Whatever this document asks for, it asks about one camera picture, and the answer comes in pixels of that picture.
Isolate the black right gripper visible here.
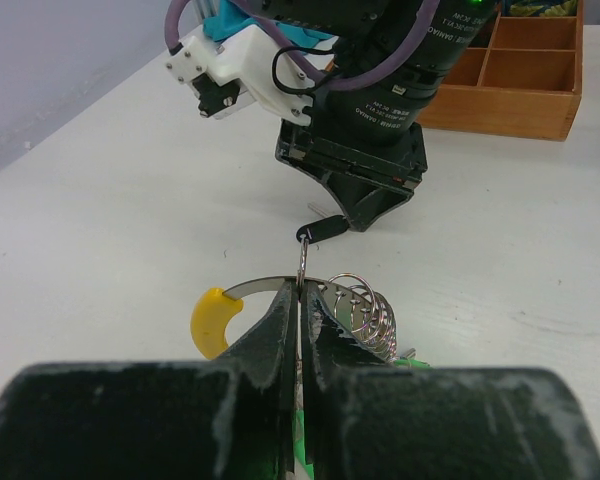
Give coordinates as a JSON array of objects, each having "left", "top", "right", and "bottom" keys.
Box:
[{"left": 275, "top": 120, "right": 428, "bottom": 232}]

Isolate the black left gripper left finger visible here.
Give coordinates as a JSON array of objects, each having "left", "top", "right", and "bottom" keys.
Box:
[{"left": 0, "top": 282, "right": 298, "bottom": 479}]

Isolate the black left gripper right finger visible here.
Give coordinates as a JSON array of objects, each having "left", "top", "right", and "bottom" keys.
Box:
[{"left": 300, "top": 283, "right": 600, "bottom": 479}]

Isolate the black key fob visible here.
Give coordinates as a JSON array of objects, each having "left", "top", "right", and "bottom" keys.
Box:
[{"left": 296, "top": 203, "right": 350, "bottom": 244}]

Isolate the metal keyring with coloured keys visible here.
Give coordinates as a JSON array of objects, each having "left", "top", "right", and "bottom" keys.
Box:
[{"left": 188, "top": 234, "right": 431, "bottom": 480}]

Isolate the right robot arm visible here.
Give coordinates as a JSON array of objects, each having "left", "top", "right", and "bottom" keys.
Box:
[{"left": 251, "top": 1, "right": 498, "bottom": 243}]

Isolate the wooden compartment tray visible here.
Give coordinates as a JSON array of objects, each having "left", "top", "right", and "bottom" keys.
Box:
[{"left": 417, "top": 1, "right": 583, "bottom": 140}]

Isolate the teal cloth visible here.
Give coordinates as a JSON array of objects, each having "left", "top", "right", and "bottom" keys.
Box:
[{"left": 202, "top": 1, "right": 332, "bottom": 48}]

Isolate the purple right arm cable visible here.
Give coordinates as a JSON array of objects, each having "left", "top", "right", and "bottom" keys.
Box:
[{"left": 164, "top": 0, "right": 444, "bottom": 94}]

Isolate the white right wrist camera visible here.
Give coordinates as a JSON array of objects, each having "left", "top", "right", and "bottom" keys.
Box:
[{"left": 165, "top": 25, "right": 313, "bottom": 126}]

